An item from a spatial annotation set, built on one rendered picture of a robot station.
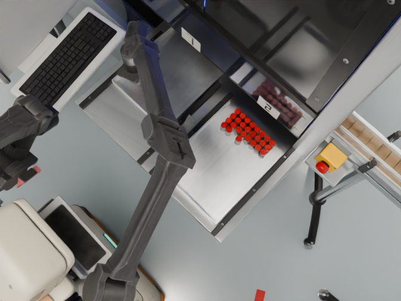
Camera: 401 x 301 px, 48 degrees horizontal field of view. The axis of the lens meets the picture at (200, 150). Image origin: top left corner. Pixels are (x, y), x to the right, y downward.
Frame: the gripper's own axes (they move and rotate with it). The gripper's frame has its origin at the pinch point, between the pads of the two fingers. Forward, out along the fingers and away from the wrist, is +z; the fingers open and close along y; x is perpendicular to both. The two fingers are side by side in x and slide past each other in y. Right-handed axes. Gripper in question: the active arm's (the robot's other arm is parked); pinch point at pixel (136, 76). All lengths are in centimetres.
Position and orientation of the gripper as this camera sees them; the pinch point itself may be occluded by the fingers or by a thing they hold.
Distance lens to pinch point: 158.9
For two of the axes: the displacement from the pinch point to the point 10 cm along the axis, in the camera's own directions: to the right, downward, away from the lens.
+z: -0.3, 2.4, 9.7
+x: -8.8, -4.7, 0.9
